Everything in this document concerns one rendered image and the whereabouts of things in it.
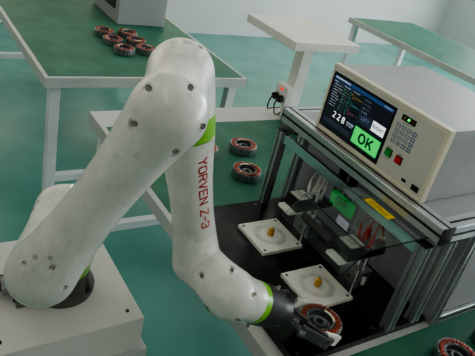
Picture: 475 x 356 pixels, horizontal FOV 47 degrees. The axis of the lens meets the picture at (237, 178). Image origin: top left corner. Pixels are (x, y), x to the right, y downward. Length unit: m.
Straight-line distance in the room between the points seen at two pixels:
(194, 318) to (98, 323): 1.30
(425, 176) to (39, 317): 0.95
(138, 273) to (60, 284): 1.68
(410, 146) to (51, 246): 0.91
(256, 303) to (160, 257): 1.71
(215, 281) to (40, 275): 0.33
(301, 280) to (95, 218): 0.82
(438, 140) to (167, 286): 1.60
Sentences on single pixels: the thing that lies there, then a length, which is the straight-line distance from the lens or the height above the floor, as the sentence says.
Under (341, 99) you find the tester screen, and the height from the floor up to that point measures 1.23.
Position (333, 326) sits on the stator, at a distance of 1.40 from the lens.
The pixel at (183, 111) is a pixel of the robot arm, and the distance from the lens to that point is 0.79.
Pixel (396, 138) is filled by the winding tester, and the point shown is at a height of 1.23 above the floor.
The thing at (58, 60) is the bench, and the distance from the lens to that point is 2.88.
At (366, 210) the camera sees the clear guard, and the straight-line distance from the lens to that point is 1.44.
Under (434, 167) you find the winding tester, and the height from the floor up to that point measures 1.22.
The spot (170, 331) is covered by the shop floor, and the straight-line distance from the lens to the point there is 2.44.
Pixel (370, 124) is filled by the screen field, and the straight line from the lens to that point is 1.55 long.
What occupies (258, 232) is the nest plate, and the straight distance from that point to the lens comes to 1.73.
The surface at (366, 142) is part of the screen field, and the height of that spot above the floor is 1.17.
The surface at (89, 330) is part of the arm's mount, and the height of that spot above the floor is 0.84.
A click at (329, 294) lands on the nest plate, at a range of 1.58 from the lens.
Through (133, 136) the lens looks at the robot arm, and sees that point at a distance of 0.82.
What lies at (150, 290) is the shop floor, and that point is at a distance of 2.61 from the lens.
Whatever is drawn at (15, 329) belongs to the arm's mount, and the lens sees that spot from 1.24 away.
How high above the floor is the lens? 1.74
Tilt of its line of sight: 29 degrees down
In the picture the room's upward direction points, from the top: 14 degrees clockwise
